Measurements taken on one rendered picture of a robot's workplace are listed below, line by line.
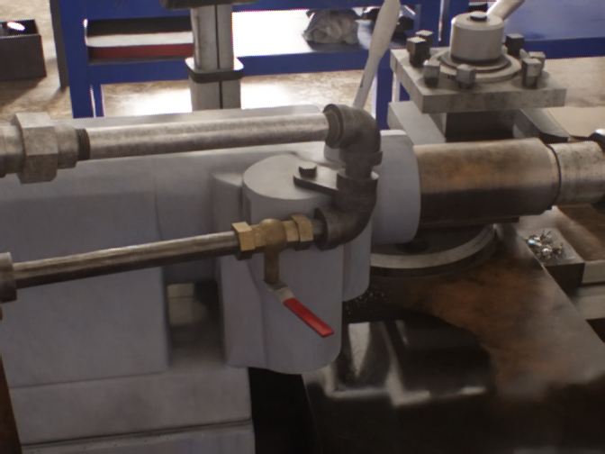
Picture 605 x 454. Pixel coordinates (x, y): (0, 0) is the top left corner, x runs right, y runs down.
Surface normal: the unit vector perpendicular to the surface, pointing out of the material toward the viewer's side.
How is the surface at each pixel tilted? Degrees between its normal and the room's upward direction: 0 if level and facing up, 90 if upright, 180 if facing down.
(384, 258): 50
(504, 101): 90
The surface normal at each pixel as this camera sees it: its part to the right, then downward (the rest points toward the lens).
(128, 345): 0.15, 0.07
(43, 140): 0.46, -0.15
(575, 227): 0.00, -0.88
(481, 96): 0.13, 0.47
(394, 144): 0.07, -0.70
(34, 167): 0.45, 0.58
